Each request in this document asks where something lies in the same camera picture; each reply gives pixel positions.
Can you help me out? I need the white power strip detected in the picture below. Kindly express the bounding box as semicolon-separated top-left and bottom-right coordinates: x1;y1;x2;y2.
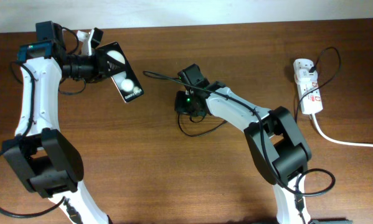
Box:
293;58;323;115

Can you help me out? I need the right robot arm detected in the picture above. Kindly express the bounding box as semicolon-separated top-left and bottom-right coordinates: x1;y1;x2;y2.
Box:
175;64;311;223

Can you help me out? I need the black USB charger cable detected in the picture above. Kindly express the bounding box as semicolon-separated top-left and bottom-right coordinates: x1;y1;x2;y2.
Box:
177;47;342;138

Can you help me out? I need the white USB wall adapter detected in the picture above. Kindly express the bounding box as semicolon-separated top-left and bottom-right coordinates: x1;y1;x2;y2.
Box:
295;67;318;85

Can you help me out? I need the white power strip cord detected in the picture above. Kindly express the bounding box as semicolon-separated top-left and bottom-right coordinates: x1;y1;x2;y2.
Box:
309;113;373;149

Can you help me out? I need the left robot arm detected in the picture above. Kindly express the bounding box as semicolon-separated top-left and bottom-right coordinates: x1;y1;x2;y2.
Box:
2;21;126;223

